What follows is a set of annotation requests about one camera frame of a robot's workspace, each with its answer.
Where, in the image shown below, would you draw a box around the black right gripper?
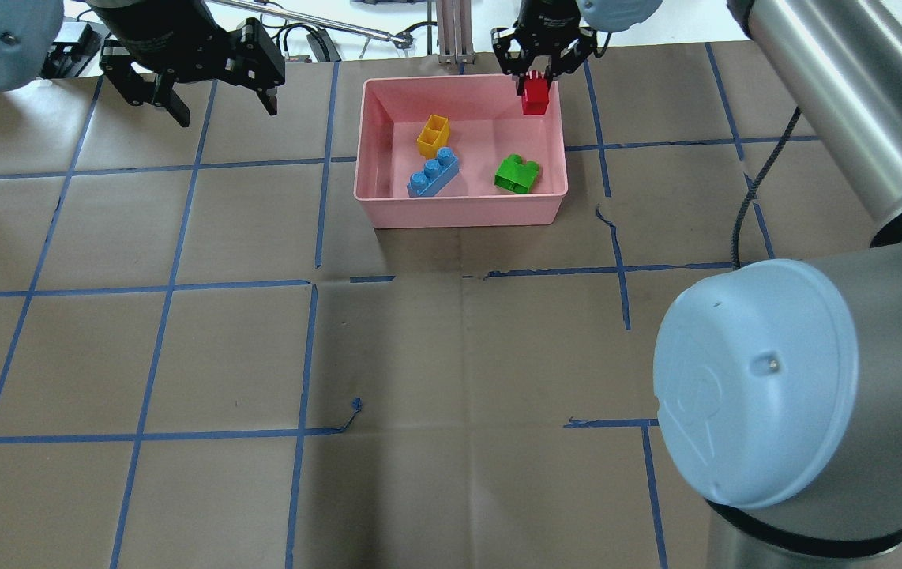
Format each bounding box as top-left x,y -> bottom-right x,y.
492,1 -> 599,97

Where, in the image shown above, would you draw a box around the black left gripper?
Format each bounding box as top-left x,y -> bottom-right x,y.
88,1 -> 286,127

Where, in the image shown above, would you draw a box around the red toy block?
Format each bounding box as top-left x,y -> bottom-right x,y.
519,71 -> 550,116

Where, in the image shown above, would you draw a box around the green toy block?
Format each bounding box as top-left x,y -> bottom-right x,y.
494,154 -> 542,194

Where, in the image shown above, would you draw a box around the yellow toy block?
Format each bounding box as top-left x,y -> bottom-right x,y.
415,115 -> 450,160

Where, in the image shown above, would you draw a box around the blue toy block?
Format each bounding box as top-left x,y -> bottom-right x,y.
405,145 -> 460,198

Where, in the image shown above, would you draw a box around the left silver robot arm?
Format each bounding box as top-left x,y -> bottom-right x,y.
0,1 -> 286,126

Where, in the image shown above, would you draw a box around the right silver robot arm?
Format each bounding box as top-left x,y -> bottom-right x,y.
653,1 -> 902,568

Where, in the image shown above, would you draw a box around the pink plastic box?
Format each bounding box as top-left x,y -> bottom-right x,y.
353,74 -> 568,229

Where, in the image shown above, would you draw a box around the silver metal rod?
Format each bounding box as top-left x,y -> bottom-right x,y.
210,1 -> 415,48

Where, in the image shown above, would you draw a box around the brown paper table cover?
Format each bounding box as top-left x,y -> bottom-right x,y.
0,30 -> 902,569

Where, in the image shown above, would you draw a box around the aluminium frame post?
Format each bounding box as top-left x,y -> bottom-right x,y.
435,0 -> 475,66

